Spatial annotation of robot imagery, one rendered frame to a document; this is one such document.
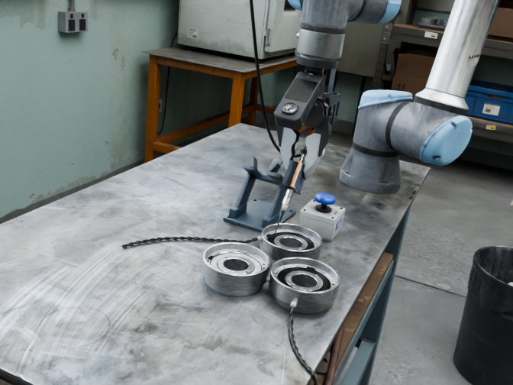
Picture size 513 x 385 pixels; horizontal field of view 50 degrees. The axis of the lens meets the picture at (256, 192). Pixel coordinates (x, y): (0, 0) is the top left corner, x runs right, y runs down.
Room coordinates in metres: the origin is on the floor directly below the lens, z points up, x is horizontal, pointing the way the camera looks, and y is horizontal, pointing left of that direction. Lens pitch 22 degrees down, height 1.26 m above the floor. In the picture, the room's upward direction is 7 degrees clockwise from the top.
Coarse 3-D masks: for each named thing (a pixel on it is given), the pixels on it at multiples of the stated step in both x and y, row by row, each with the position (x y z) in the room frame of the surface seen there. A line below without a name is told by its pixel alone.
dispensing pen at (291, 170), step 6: (300, 150) 0.96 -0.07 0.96; (306, 150) 0.96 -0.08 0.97; (294, 162) 0.93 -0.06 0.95; (288, 168) 0.93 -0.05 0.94; (294, 168) 0.93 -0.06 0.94; (288, 174) 0.92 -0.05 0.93; (294, 174) 0.92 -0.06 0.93; (288, 180) 0.91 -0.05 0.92; (288, 186) 0.91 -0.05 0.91; (288, 192) 0.92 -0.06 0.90; (294, 192) 0.94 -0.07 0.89; (288, 198) 0.91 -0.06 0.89; (282, 204) 0.91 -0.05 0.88; (288, 204) 0.91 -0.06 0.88; (282, 210) 0.90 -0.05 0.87; (276, 228) 0.88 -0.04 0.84
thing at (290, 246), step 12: (264, 228) 0.88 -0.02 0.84; (288, 228) 0.91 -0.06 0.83; (300, 228) 0.91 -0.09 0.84; (264, 240) 0.84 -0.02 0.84; (276, 240) 0.86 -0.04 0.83; (288, 240) 0.88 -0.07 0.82; (300, 240) 0.87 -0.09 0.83; (312, 240) 0.88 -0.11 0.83; (276, 252) 0.82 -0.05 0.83; (288, 252) 0.81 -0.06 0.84; (300, 252) 0.81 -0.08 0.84; (312, 252) 0.82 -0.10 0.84
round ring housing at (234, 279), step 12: (204, 252) 0.77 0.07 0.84; (216, 252) 0.79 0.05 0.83; (228, 252) 0.80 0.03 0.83; (240, 252) 0.80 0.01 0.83; (252, 252) 0.80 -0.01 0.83; (264, 252) 0.79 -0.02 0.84; (204, 264) 0.74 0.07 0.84; (228, 264) 0.78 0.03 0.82; (240, 264) 0.78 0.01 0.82; (252, 264) 0.77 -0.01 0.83; (264, 264) 0.77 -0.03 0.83; (204, 276) 0.73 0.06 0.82; (216, 276) 0.72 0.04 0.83; (228, 276) 0.71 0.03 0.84; (240, 276) 0.71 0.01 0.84; (252, 276) 0.72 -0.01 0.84; (264, 276) 0.73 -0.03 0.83; (216, 288) 0.72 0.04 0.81; (228, 288) 0.71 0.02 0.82; (240, 288) 0.71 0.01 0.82; (252, 288) 0.72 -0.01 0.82
